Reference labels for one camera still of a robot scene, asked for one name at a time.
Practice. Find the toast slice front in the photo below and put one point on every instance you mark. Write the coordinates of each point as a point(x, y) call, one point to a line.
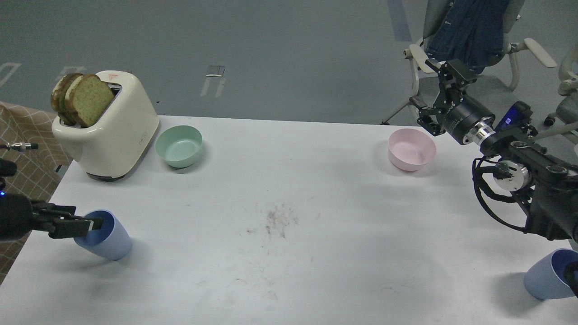
point(87, 98)

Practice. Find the grey office chair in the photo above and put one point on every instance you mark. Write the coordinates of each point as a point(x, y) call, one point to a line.
point(424, 84)

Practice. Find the green bowl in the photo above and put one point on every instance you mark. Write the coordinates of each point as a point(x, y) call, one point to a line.
point(180, 146)

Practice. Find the toast slice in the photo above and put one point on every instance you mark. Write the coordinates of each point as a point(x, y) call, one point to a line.
point(87, 98)
point(57, 98)

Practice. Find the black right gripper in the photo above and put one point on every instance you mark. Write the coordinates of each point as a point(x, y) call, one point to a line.
point(464, 118)

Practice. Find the beige checkered cloth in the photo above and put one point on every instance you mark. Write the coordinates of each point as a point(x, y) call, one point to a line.
point(39, 170)

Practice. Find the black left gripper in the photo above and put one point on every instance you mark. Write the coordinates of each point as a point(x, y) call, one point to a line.
point(59, 221)

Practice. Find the toast slice back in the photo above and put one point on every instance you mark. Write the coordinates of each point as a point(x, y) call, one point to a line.
point(57, 98)

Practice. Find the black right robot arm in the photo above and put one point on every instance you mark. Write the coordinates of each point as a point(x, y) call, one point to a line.
point(512, 168)

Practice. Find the pink bowl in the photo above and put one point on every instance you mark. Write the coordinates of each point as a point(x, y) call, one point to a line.
point(410, 149)

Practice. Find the blue cup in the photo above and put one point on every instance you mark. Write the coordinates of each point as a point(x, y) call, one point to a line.
point(111, 241)
point(546, 279)

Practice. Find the blue denim jacket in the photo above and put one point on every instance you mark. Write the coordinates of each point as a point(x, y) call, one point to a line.
point(471, 31)

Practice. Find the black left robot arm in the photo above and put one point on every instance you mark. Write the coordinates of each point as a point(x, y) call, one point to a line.
point(20, 215)

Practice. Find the cream toaster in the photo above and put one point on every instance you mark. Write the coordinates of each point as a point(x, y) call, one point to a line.
point(113, 146)

